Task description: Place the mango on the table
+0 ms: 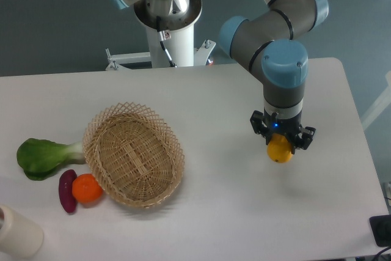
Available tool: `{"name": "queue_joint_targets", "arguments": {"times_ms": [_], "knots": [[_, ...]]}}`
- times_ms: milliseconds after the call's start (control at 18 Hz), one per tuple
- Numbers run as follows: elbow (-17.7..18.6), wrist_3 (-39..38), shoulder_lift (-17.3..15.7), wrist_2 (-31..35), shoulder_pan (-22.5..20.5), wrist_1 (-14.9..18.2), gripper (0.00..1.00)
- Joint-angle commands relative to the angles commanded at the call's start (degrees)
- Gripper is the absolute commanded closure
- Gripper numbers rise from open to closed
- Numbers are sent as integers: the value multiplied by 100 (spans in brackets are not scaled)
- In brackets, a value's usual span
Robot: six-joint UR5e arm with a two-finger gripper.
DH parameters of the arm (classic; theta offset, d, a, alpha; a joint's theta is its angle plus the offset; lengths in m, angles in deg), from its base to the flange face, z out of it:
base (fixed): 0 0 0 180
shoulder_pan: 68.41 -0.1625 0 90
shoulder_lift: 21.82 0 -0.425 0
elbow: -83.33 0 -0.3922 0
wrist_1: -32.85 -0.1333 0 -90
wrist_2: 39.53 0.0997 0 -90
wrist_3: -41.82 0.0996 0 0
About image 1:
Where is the black device at edge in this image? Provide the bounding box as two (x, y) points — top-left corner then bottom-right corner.
(369, 215), (390, 248)

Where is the white frame at right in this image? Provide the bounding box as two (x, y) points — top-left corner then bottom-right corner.
(360, 72), (390, 131)

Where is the black cable on pedestal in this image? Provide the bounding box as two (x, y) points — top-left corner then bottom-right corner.
(155, 15), (178, 68)

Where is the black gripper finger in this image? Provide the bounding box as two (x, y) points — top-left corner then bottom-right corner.
(250, 110), (266, 136)
(291, 126), (316, 154)

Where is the green bok choy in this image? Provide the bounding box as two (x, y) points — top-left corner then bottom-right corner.
(16, 138), (85, 181)

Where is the orange tangerine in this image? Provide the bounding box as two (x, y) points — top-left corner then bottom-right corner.
(72, 174), (103, 204)

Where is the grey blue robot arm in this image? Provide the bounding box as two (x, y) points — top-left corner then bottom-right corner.
(113, 0), (329, 155)

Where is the cream cylindrical container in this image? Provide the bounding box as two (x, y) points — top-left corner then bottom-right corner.
(1, 205), (44, 259)

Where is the purple sweet potato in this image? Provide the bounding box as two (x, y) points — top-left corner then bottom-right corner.
(58, 169), (77, 214)

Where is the woven bamboo basket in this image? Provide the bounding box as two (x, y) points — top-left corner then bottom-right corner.
(82, 102), (185, 208)

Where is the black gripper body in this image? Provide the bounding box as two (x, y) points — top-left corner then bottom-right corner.
(261, 112), (302, 145)

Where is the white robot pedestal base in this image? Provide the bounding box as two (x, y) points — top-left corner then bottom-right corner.
(104, 0), (217, 71)

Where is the yellow mango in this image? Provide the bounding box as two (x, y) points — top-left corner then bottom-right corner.
(267, 133), (293, 163)

